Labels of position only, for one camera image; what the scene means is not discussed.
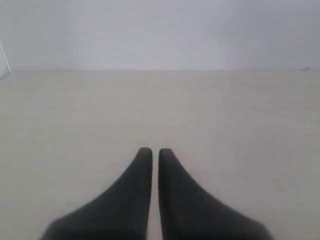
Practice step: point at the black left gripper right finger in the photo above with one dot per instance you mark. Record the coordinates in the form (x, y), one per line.
(189, 212)

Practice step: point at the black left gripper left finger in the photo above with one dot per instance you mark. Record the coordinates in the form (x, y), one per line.
(119, 213)

